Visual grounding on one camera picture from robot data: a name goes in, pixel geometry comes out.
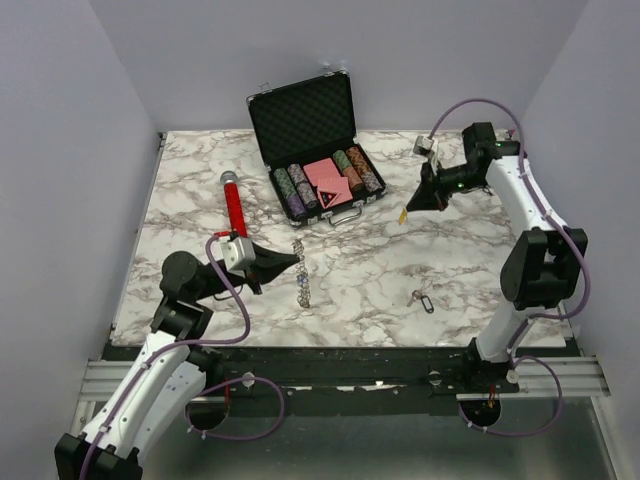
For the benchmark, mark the all in triangle button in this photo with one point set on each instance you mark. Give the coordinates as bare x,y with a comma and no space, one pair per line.
326,198

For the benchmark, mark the key with black tag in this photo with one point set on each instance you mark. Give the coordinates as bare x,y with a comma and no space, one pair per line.
418,296

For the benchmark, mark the key with yellow tag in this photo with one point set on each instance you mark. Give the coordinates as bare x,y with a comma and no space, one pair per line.
403,217

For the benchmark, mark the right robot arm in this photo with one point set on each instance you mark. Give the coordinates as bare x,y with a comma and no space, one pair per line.
543,268

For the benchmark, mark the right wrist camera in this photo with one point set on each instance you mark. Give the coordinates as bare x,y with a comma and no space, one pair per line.
427,147

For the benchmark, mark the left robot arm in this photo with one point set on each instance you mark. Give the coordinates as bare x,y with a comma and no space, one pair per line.
172,365

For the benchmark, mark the red microphone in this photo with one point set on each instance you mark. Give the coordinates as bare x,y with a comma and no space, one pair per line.
229,181

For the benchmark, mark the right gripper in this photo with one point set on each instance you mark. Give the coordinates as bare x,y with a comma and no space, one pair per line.
430,195

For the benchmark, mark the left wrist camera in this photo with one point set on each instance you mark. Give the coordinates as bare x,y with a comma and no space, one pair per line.
237,251

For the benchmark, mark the black poker chip case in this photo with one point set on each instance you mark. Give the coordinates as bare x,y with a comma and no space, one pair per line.
306,122

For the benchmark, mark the pink playing cards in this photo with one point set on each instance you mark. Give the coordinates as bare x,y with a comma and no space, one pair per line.
324,175

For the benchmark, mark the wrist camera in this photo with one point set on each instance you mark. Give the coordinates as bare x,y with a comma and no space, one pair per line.
237,251
427,147

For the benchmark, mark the metal disc with keyrings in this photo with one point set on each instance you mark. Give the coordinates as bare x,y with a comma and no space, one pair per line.
304,294

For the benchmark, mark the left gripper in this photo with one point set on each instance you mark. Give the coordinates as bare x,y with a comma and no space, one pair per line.
267,266

